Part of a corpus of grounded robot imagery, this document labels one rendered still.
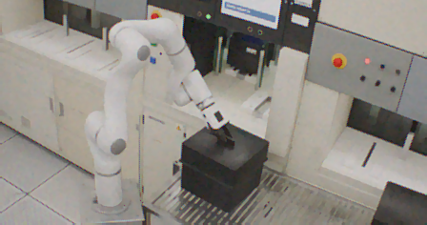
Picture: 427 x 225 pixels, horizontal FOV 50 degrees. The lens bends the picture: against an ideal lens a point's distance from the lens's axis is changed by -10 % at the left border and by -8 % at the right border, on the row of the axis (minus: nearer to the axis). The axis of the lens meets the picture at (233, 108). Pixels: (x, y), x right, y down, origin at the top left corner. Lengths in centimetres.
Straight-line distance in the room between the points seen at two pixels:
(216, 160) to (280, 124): 40
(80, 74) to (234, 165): 137
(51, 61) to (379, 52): 207
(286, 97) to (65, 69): 152
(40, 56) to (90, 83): 47
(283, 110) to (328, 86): 24
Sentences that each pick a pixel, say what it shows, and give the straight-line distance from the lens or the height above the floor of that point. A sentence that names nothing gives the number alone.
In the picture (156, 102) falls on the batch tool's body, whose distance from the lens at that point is 273.
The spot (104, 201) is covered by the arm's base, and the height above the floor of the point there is 80.
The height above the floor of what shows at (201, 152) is 101.
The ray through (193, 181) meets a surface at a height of 84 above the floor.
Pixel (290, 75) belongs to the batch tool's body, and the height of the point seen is 130.
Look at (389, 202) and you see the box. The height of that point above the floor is 101.
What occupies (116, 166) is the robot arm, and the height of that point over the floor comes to 99.
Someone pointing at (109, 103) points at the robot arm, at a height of 128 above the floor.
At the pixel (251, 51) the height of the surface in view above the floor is 107.
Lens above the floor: 227
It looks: 31 degrees down
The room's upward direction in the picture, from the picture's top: 8 degrees clockwise
